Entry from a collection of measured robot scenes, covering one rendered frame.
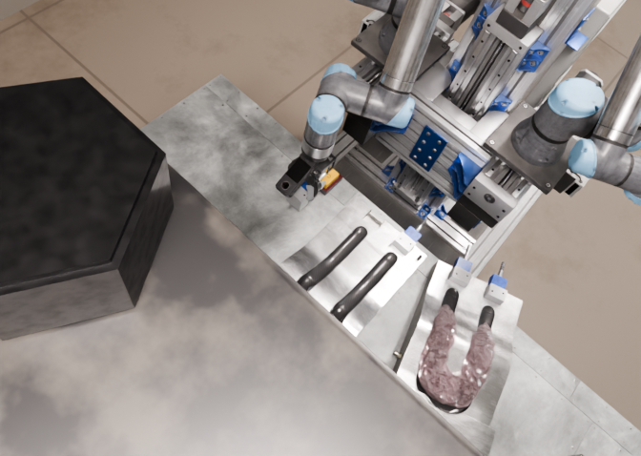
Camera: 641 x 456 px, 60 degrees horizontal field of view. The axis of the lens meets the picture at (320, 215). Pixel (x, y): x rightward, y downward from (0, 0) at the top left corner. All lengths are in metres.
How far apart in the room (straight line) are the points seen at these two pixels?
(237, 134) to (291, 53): 1.39
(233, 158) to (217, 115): 0.16
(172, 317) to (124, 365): 0.03
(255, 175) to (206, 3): 1.76
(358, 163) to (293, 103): 0.59
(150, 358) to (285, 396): 0.06
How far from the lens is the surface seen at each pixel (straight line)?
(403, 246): 1.53
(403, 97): 1.29
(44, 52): 3.13
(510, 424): 1.63
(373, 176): 2.44
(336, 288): 1.44
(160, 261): 0.26
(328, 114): 1.20
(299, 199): 1.48
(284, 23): 3.24
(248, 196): 1.65
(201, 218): 0.26
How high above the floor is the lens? 2.24
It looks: 61 degrees down
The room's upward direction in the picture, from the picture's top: 20 degrees clockwise
